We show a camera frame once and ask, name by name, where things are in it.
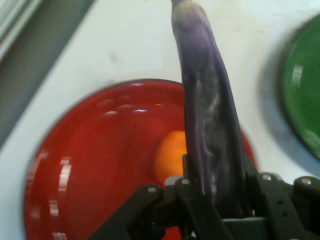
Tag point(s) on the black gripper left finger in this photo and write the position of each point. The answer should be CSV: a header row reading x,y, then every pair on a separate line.
x,y
197,207

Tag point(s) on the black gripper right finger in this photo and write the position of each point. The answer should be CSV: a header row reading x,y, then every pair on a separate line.
x,y
280,200

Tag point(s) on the purple toy eggplant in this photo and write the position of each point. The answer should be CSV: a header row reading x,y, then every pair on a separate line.
x,y
207,105

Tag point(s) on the orange toy carrot piece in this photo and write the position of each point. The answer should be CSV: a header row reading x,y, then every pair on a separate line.
x,y
170,157

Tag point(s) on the red enamel plate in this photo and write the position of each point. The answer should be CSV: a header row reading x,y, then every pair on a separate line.
x,y
100,155

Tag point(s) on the green enamel plate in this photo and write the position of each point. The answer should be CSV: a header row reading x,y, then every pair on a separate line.
x,y
305,90

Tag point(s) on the horizontal aluminium rail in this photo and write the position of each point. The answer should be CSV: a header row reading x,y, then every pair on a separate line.
x,y
11,17

